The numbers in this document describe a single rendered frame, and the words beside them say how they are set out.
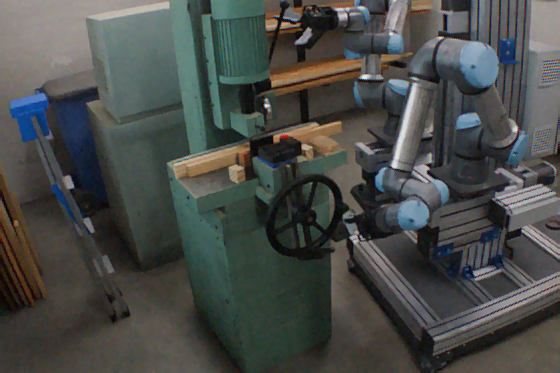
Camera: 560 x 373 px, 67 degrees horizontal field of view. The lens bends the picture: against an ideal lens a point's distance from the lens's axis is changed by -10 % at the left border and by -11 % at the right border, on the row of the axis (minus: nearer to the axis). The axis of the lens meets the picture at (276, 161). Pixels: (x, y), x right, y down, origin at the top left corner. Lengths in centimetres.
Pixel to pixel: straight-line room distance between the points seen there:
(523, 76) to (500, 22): 26
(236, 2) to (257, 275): 96
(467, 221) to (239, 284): 86
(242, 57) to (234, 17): 13
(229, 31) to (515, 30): 108
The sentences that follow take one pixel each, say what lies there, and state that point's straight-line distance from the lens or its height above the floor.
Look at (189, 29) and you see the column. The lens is 174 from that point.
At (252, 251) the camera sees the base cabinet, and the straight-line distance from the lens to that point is 170.
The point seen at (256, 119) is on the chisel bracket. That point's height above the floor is 106.
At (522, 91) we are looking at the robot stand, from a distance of 202.
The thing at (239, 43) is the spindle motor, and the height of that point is 133.
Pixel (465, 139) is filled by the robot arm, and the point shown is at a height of 98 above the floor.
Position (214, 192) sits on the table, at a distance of 152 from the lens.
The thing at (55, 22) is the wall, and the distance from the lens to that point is 376.
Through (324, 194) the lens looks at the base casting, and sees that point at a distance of 177.
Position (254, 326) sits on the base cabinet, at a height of 28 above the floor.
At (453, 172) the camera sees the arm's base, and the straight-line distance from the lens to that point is 173.
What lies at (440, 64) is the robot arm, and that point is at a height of 130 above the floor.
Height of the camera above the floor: 159
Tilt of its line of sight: 24 degrees down
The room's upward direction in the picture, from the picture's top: 5 degrees counter-clockwise
